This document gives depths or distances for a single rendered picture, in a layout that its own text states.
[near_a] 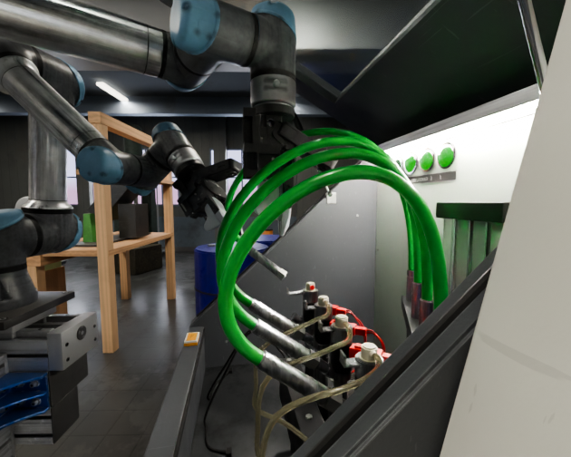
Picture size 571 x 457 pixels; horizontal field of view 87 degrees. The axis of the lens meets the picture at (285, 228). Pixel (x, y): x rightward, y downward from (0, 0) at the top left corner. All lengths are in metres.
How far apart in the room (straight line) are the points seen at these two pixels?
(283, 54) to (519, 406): 0.49
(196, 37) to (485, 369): 0.47
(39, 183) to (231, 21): 0.72
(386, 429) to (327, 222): 0.69
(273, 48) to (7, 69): 0.61
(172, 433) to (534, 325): 0.48
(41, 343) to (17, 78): 0.58
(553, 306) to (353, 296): 0.76
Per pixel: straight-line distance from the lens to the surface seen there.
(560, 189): 0.22
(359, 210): 0.90
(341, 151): 0.38
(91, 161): 0.72
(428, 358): 0.24
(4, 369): 0.98
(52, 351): 0.91
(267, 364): 0.31
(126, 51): 0.59
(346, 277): 0.92
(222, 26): 0.50
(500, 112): 0.57
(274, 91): 0.51
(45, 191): 1.04
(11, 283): 0.97
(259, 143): 0.49
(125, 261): 4.46
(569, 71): 0.25
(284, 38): 0.55
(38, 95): 0.87
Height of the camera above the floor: 1.29
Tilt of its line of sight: 5 degrees down
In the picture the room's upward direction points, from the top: straight up
